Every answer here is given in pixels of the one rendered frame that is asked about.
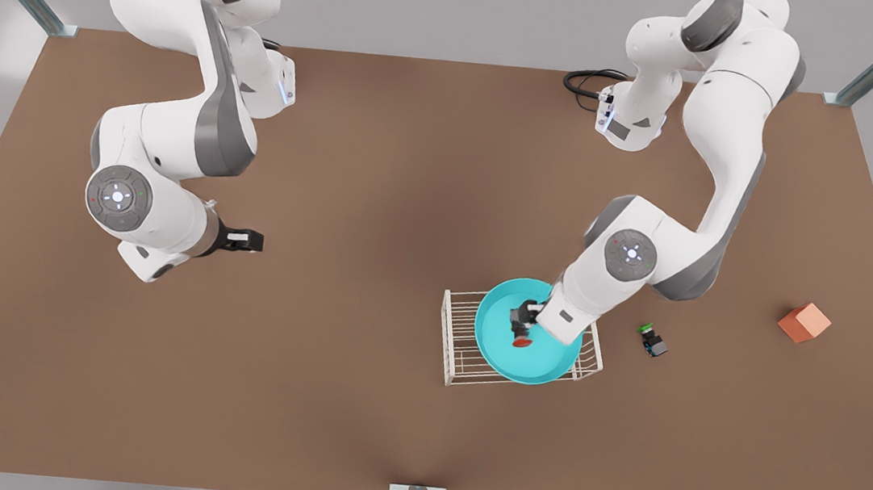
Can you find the green button switch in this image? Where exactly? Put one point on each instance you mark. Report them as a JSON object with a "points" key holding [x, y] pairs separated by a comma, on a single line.
{"points": [[653, 342]]}

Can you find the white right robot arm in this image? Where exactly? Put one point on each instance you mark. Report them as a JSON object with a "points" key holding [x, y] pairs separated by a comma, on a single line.
{"points": [[164, 135]]}

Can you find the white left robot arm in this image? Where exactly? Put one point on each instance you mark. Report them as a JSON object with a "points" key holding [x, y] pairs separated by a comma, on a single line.
{"points": [[731, 105]]}

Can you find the orange cube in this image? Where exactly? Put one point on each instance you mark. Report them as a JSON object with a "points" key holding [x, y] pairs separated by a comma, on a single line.
{"points": [[804, 322]]}

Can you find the red button switch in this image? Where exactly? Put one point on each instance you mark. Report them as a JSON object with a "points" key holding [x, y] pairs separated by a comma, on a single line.
{"points": [[521, 340]]}

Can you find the turquoise plate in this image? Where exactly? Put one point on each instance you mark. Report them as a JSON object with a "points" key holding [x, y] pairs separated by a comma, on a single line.
{"points": [[527, 352]]}

